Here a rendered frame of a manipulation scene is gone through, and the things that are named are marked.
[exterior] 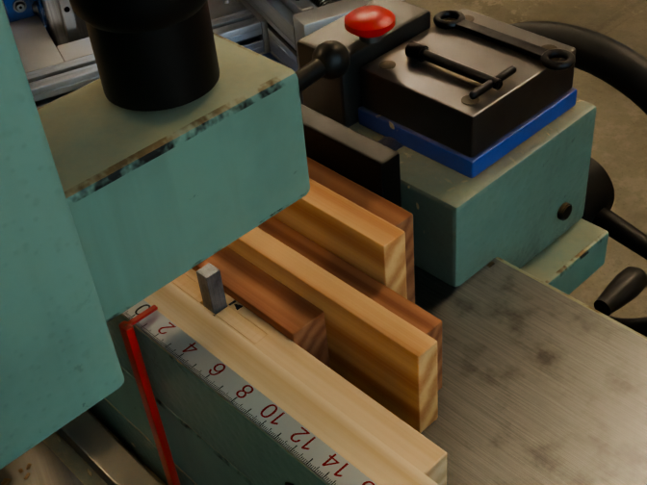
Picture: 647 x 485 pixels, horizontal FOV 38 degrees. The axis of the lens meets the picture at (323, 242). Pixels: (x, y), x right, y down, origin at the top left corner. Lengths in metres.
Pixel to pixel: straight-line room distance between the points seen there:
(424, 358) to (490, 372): 0.07
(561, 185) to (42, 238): 0.37
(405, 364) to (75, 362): 0.16
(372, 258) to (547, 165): 0.15
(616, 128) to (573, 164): 1.73
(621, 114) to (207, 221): 2.02
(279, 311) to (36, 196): 0.20
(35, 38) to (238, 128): 0.90
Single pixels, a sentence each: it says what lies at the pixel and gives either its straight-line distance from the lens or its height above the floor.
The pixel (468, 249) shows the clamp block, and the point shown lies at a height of 0.92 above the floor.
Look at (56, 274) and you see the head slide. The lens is 0.34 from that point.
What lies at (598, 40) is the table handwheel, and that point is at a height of 0.95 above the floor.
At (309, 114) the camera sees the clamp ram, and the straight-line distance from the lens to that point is 0.53.
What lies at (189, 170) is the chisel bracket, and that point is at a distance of 0.40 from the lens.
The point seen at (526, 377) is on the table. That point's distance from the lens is 0.51.
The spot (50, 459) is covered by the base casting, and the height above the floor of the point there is 0.80.
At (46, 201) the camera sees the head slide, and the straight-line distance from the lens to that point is 0.32.
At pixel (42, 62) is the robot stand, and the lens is 1.24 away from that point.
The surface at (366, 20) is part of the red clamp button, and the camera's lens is 0.56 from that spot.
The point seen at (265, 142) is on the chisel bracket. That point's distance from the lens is 0.43.
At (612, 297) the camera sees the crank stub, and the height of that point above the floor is 0.71.
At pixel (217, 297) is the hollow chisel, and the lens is 0.49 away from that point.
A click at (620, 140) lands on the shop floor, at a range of 2.30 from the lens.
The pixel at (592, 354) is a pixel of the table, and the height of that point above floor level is 0.90.
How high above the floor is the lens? 1.28
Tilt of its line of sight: 40 degrees down
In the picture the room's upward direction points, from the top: 6 degrees counter-clockwise
